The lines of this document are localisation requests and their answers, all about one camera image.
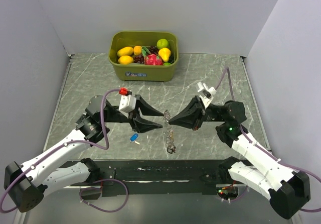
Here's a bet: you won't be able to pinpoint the orange fruit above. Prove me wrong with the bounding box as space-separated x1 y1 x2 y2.
133 46 142 56

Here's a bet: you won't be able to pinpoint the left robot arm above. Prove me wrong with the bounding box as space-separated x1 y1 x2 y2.
1 88 164 212

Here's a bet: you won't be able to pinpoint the dark red grapes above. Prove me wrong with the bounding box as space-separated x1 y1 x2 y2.
133 55 144 64

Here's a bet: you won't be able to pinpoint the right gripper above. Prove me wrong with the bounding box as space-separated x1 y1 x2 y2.
169 95 225 130

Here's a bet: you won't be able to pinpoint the aluminium rail frame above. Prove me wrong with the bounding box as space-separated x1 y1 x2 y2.
23 165 289 192

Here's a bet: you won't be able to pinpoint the upper yellow mango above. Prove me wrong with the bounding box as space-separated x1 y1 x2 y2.
117 46 133 57

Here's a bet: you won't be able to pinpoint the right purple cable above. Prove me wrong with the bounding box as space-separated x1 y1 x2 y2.
214 66 321 212

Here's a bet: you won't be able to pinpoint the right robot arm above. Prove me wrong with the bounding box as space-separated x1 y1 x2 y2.
169 96 310 219

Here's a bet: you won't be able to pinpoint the yellow mango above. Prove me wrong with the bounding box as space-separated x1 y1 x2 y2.
118 55 134 65
117 46 133 57

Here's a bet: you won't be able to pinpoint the lower yellow mango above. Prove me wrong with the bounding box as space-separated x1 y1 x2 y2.
118 55 134 65

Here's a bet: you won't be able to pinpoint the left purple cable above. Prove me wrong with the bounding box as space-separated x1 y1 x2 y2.
0 88 130 213

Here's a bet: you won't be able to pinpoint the yellow pear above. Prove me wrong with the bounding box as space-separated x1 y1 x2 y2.
158 48 172 62

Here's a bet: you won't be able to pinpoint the green apple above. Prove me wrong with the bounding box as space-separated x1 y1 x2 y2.
156 38 169 50

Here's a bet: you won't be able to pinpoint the olive green plastic basket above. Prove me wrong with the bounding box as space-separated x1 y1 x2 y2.
109 31 179 81

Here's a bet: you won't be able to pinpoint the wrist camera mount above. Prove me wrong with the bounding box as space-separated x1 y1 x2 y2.
118 88 137 114
197 82 217 109

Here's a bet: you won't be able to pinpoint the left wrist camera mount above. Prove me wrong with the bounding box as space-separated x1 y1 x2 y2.
118 88 137 114

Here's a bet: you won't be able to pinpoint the pink dragon fruit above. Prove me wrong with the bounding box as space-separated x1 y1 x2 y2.
144 54 163 66

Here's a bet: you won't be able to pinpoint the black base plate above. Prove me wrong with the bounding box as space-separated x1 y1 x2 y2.
95 160 237 197

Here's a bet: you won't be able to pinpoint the purple cable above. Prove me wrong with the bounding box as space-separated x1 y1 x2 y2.
214 66 321 212
0 88 130 213

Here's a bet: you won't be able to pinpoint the blue key tag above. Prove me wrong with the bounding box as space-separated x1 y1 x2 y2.
130 133 140 145

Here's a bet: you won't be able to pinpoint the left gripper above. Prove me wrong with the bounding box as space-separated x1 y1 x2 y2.
100 94 163 132

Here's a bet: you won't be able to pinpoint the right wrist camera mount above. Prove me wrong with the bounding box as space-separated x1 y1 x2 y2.
197 82 217 109

